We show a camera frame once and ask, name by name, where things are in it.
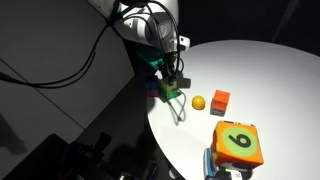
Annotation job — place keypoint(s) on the orange block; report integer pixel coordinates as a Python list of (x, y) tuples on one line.
[(221, 98)]

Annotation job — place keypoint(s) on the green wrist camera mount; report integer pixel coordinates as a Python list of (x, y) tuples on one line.
[(151, 60)]

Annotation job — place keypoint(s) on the orange soft number cube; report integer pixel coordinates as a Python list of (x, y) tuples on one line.
[(236, 143)]

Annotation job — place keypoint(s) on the grey block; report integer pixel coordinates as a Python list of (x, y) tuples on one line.
[(218, 111)]

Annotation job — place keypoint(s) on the blue block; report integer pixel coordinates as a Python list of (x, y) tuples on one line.
[(151, 84)]

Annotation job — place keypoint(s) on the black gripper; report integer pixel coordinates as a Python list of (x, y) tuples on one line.
[(170, 61)]

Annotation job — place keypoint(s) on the magenta block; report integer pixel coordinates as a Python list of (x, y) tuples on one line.
[(153, 92)]

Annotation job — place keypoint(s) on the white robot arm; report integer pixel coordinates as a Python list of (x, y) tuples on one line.
[(140, 23)]

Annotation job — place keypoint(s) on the dark slanted pole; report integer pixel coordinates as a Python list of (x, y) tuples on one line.
[(283, 23)]

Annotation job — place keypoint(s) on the yellow half sphere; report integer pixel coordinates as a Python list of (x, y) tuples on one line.
[(198, 102)]

